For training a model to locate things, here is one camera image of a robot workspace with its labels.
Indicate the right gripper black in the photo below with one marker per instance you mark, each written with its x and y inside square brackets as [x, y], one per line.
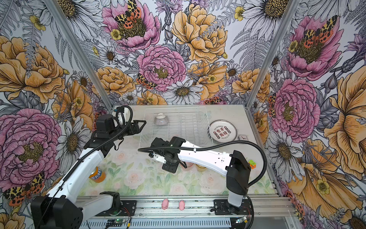
[171, 169]

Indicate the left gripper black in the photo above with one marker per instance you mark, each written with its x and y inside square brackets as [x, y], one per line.
[136, 124]

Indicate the pink glass cup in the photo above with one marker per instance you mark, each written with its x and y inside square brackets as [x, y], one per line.
[189, 166]

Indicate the striped grey bowl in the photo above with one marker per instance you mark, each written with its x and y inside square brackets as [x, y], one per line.
[161, 119]

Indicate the yellow glass cup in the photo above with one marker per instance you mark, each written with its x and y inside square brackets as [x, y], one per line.
[200, 168]

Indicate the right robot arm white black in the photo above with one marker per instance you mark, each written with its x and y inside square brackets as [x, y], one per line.
[233, 166]

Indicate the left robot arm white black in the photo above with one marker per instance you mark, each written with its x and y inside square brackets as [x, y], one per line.
[58, 209]

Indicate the orange soda bottle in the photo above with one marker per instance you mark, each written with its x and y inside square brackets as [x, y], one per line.
[98, 175]

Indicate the left pink clip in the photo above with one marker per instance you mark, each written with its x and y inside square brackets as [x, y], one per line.
[165, 204]

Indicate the pink clip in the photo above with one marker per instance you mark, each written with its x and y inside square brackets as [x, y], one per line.
[182, 205]
[165, 204]

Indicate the right pink clip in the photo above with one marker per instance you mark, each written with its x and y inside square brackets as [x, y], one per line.
[182, 205]

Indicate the small clear alarm clock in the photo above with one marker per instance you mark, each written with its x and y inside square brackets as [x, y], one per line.
[243, 137]

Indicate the small orange green toy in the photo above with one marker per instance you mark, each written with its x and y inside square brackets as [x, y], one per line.
[252, 164]

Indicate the green circuit board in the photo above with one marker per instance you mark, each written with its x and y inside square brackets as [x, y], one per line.
[117, 223]

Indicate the right circuit board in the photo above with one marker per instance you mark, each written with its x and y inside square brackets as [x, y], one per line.
[241, 220]

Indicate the white wire dish rack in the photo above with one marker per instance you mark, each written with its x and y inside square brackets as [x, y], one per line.
[188, 122]

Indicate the aluminium front rail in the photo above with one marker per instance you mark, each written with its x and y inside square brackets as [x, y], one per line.
[270, 212]

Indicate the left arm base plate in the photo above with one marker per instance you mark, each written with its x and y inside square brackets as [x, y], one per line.
[126, 208]

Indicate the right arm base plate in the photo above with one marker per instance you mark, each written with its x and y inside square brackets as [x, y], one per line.
[222, 207]

